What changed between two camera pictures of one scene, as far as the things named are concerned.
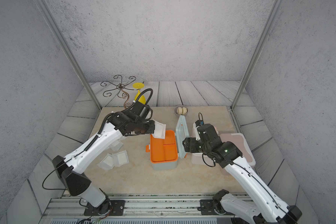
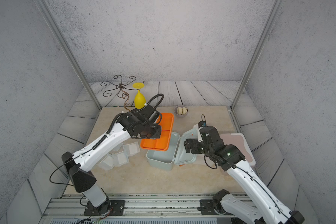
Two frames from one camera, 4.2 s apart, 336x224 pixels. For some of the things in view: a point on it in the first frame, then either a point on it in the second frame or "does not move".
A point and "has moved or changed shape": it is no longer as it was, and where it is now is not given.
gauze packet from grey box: x=116 y=145 does not move
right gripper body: x=196 y=146 does not move
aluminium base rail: x=139 y=208 does not move
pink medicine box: x=237 y=140 does not move
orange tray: x=164 y=150 to x=165 y=120
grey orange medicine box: x=164 y=153 has moved or changed shape
